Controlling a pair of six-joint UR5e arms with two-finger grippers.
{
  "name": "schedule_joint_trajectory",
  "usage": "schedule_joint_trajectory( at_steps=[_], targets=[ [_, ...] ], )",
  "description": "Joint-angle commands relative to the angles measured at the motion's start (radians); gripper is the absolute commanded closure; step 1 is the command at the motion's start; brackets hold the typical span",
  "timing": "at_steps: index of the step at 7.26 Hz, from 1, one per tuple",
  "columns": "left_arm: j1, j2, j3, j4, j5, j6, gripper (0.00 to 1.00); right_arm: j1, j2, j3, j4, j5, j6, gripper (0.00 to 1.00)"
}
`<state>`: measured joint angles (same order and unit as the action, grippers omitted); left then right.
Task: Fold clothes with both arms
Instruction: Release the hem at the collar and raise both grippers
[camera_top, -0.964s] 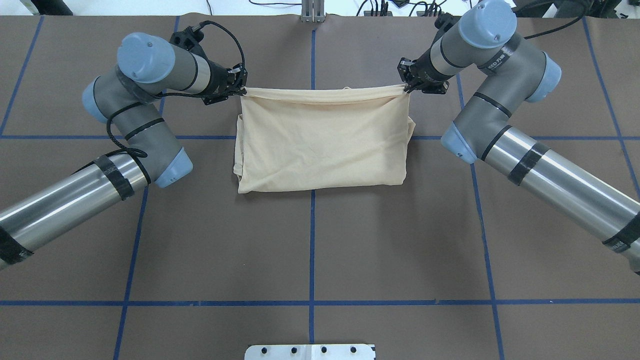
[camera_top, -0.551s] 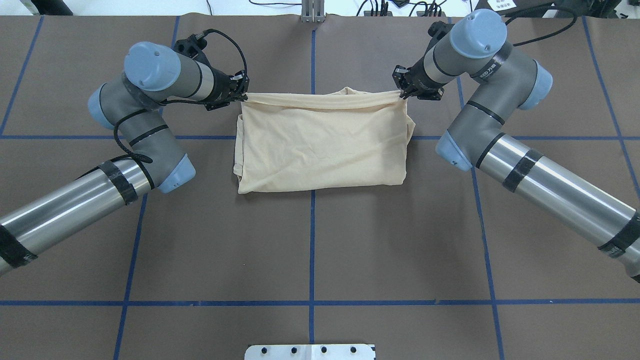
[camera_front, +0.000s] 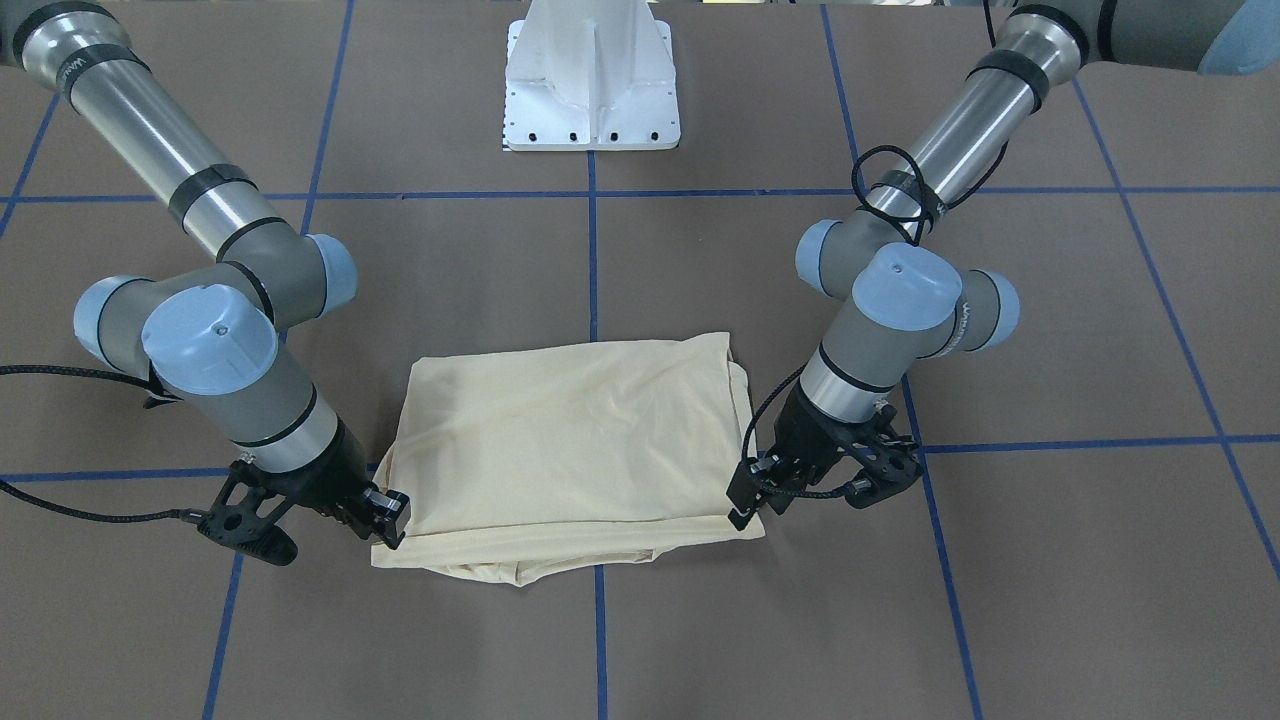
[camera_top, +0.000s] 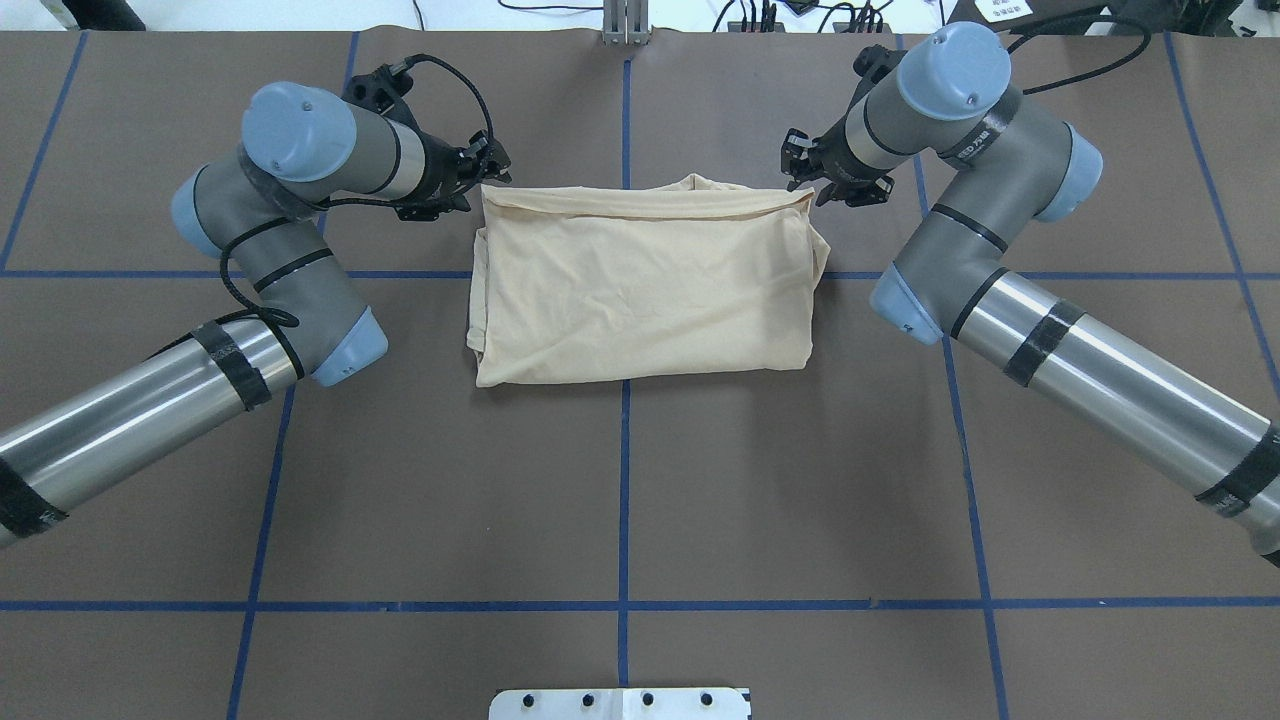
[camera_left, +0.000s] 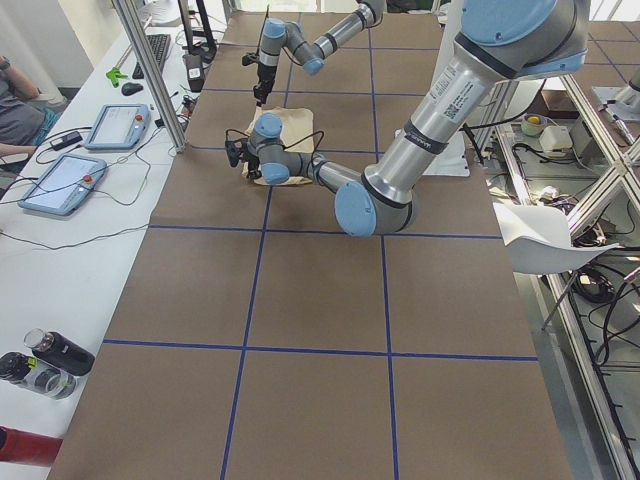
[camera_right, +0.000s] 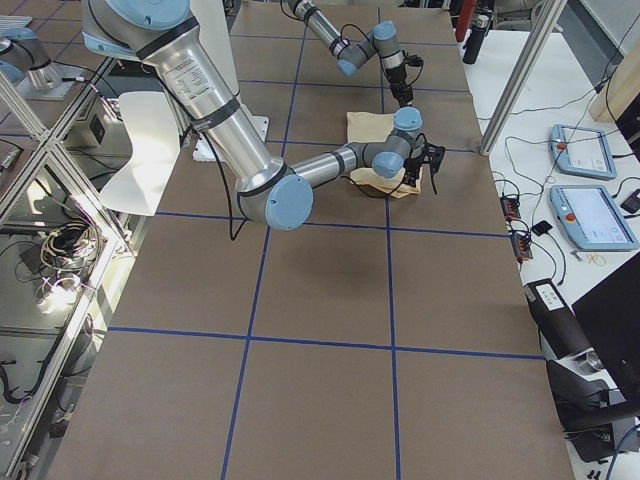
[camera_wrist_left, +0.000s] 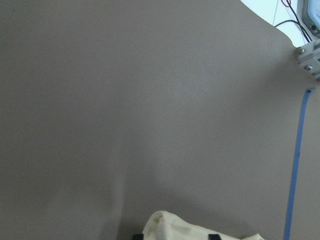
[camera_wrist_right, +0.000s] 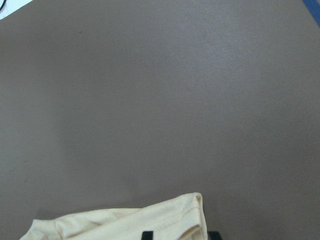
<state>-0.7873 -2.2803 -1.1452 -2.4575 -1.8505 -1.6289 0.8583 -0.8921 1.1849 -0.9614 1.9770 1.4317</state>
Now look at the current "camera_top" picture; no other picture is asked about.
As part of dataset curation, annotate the cream long-sleeve printed shirt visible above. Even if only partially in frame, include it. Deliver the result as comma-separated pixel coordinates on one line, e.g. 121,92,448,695
466,174,829,388

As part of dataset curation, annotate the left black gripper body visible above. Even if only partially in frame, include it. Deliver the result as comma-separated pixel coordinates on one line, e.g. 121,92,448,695
396,140,481,222

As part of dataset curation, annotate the aluminium frame post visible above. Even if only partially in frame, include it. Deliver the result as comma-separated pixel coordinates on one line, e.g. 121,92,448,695
600,0,652,47

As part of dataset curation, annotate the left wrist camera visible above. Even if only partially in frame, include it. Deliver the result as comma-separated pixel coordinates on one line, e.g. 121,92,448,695
340,61,419,129

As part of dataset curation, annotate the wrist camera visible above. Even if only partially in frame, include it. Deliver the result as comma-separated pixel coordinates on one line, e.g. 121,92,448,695
852,44,906,85
340,61,419,129

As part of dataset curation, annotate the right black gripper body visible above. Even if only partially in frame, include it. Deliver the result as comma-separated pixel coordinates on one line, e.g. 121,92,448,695
806,129,893,208

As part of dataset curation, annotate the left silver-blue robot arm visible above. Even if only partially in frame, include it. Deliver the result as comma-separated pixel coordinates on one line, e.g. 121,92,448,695
3,67,509,546

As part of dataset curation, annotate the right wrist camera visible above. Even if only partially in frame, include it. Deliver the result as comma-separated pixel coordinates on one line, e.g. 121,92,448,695
852,44,906,85

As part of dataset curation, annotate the white mounting plate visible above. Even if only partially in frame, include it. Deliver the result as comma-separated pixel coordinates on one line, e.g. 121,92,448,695
488,687,753,719

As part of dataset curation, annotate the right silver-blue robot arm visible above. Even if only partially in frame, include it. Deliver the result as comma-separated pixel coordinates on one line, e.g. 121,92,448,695
780,20,1279,565

